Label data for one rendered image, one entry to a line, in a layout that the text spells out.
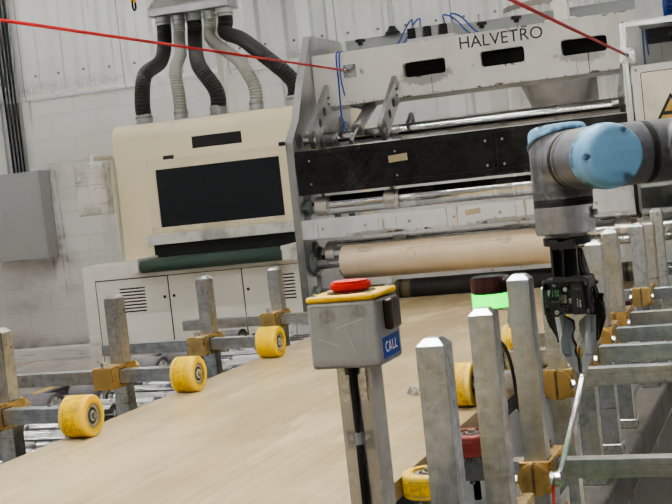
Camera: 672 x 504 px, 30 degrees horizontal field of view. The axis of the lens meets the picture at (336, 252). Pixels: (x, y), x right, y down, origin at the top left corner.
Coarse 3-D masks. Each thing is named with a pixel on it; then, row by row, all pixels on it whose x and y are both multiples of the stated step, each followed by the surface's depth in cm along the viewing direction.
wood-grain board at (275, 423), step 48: (240, 384) 284; (288, 384) 276; (336, 384) 269; (384, 384) 262; (144, 432) 237; (192, 432) 231; (240, 432) 226; (288, 432) 221; (336, 432) 217; (0, 480) 207; (48, 480) 203; (96, 480) 199; (144, 480) 195; (192, 480) 192; (240, 480) 188; (288, 480) 185; (336, 480) 181
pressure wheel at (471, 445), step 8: (464, 432) 203; (472, 432) 201; (464, 440) 199; (472, 440) 198; (464, 448) 199; (472, 448) 198; (480, 448) 198; (464, 456) 199; (472, 456) 198; (480, 456) 198; (480, 488) 202; (480, 496) 202
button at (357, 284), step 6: (336, 282) 121; (342, 282) 120; (348, 282) 120; (354, 282) 120; (360, 282) 120; (366, 282) 120; (330, 288) 121; (336, 288) 120; (342, 288) 120; (348, 288) 120; (354, 288) 120; (360, 288) 120; (366, 288) 121
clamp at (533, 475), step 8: (552, 448) 200; (560, 448) 200; (552, 456) 195; (520, 464) 193; (528, 464) 192; (536, 464) 191; (544, 464) 192; (552, 464) 193; (520, 472) 191; (528, 472) 191; (536, 472) 190; (544, 472) 190; (520, 480) 191; (528, 480) 191; (536, 480) 190; (544, 480) 190; (520, 488) 192; (528, 488) 191; (536, 488) 191; (544, 488) 190; (536, 496) 191
